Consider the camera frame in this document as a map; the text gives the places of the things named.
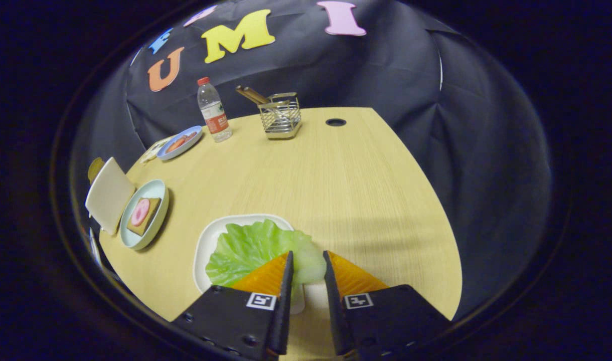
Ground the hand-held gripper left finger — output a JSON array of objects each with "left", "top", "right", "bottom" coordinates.
[{"left": 171, "top": 250, "right": 294, "bottom": 361}]

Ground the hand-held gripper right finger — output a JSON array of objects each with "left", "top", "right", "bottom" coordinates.
[{"left": 323, "top": 250, "right": 452, "bottom": 361}]

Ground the green lettuce leaf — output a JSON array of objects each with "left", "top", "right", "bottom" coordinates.
[{"left": 206, "top": 219, "right": 328, "bottom": 301}]

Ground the pink ham slice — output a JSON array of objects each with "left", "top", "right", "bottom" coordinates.
[{"left": 130, "top": 199, "right": 151, "bottom": 227}]

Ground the light green round plate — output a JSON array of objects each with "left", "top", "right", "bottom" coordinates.
[{"left": 119, "top": 179, "right": 170, "bottom": 251}]

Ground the blue round plate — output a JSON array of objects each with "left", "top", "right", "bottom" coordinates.
[{"left": 157, "top": 125, "right": 204, "bottom": 161}]

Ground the white compartment seasoning tray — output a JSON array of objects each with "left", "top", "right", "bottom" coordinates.
[{"left": 140, "top": 136, "right": 174, "bottom": 164}]

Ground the clear plastic water bottle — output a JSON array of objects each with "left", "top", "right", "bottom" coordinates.
[{"left": 197, "top": 77, "right": 233, "bottom": 143}]

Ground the brown wooden chopstick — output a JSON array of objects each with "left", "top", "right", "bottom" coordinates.
[
  {"left": 236, "top": 86, "right": 266, "bottom": 105},
  {"left": 243, "top": 86, "right": 272, "bottom": 104}
]

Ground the metal wire utensil holder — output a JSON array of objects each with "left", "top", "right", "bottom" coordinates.
[{"left": 257, "top": 92, "right": 302, "bottom": 140}]

